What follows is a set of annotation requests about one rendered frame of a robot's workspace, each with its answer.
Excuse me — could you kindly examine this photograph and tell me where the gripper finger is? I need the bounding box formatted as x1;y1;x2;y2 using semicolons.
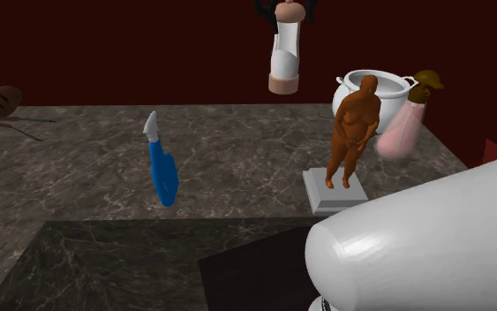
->
304;0;319;23
254;0;281;35

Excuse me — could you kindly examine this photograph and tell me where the white and tan pepper mill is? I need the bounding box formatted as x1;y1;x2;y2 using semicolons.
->
267;0;307;95

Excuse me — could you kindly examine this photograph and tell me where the brown figure on grey base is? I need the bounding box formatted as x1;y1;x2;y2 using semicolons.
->
302;74;381;217

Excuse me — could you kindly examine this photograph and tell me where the pink soap dispenser brown pump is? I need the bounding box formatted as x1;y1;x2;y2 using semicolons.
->
374;70;445;162

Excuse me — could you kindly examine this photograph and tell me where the blue and white tool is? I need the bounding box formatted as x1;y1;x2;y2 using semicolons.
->
142;110;180;208

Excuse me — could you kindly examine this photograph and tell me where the dark robot stand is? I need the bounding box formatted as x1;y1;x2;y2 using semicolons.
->
198;225;320;311

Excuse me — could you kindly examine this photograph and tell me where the white two-handled pot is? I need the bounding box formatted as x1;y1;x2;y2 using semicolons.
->
332;69;421;135

